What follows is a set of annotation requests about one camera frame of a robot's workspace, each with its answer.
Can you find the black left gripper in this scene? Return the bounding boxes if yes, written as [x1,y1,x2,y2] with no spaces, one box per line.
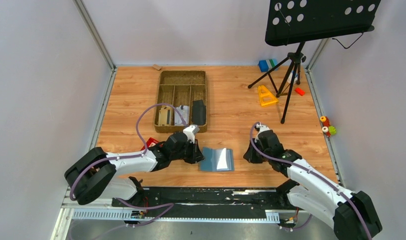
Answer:
[171,137,206,164]

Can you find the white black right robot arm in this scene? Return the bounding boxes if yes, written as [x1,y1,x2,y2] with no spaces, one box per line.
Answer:
[243,122,383,240]

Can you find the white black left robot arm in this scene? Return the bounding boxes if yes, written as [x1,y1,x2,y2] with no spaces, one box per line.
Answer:
[64,132,204,207]

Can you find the white card in tray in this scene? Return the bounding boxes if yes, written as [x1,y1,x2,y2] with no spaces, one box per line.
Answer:
[174,105,190,126]

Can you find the tan cards in tray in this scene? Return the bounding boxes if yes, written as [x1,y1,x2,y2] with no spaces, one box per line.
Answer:
[158,105,174,126]

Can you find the black wallet in tray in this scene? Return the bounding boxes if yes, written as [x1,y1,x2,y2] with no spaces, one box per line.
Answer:
[191,99,207,126]

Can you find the red flat toy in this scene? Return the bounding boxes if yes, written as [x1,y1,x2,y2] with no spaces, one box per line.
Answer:
[141,137,159,151]

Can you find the yellow triangular toy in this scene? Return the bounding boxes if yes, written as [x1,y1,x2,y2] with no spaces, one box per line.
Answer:
[257,85,279,107]

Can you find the woven compartment tray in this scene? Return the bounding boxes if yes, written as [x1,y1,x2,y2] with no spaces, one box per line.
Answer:
[154,70,208,133]

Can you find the red block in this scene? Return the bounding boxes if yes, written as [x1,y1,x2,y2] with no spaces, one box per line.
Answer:
[295,87,306,96]

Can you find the colourful toy stack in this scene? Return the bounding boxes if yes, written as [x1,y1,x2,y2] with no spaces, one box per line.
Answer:
[319,115,337,137]

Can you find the blue green block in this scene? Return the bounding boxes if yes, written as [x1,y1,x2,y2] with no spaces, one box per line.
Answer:
[258,58,278,73]

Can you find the small cardboard scrap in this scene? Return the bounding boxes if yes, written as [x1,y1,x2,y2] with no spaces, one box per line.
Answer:
[152,64,162,71]

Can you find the black music stand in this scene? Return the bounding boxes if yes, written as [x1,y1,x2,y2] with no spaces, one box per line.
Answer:
[248,0,380,124]

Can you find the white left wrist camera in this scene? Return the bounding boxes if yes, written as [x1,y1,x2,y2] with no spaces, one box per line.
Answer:
[182,124,199,144]

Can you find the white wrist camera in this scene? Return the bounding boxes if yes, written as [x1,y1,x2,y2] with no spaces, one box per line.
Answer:
[254,122,270,134]
[182,124,199,144]

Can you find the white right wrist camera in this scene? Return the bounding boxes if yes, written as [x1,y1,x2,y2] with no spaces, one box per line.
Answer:
[254,122,270,134]

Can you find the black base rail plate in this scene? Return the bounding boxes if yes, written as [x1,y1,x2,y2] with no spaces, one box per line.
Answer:
[127,187,296,219]

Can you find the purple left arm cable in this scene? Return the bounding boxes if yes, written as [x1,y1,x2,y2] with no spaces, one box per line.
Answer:
[69,103,187,202]

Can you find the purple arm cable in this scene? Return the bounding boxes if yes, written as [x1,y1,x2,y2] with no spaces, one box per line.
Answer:
[249,121,373,240]
[69,103,187,202]

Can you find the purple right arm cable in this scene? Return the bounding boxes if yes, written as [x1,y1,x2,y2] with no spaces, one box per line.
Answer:
[249,121,373,240]

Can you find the white slotted cable duct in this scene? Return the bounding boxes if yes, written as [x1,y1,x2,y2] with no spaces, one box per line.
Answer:
[72,209,281,223]

